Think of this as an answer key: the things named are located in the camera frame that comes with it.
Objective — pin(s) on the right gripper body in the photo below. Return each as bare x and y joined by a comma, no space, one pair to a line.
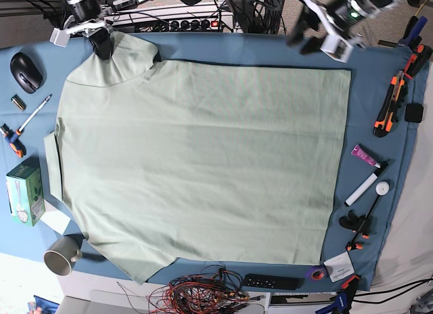
73,26

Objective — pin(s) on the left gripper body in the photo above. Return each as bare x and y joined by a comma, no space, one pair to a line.
336,18

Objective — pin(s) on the pale green T-shirt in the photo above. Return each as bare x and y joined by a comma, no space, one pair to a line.
164,160

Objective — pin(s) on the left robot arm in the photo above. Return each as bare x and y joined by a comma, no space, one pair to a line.
374,7

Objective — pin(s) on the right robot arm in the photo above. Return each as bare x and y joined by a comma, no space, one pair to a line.
88,18

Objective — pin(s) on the black computer mouse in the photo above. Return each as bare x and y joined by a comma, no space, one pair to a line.
25,73

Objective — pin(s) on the orange black spring clamp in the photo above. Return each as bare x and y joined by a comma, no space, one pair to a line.
421,54

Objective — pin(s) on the black power strip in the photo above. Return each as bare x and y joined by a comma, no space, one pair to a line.
187,25

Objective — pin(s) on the white ballpoint pen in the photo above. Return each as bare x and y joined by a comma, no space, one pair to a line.
33,114

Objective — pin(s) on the small battery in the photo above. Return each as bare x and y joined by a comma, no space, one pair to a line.
18,102

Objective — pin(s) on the orange black utility knife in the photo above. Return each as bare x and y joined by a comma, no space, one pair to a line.
395,96

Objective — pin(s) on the purple glue tube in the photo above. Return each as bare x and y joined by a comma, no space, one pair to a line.
359,152

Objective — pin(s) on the black square pad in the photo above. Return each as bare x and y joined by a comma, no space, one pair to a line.
414,113

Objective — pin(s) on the blue orange screwdriver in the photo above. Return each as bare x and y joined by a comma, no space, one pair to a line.
12,138

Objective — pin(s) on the white black marker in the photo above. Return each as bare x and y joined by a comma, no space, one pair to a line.
365,185

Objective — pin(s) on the green tea box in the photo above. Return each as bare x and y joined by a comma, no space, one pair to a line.
25,192

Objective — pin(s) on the white round cap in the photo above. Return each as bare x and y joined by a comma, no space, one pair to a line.
382,188

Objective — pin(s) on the white paper sheet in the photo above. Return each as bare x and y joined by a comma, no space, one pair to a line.
55,219

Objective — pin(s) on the black orange bar clamp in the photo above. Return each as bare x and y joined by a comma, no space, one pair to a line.
359,225

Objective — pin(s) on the grey ceramic mug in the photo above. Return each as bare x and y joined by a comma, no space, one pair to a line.
61,257

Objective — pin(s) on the white paper card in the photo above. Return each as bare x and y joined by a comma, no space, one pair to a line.
339,267

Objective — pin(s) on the purple tape roll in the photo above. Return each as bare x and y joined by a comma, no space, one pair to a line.
316,273

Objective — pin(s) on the black remote control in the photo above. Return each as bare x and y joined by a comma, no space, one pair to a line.
272,282

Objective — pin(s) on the blue black bar clamp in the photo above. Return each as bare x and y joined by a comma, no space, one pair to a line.
343,300

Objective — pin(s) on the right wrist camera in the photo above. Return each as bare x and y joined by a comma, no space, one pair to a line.
59,37

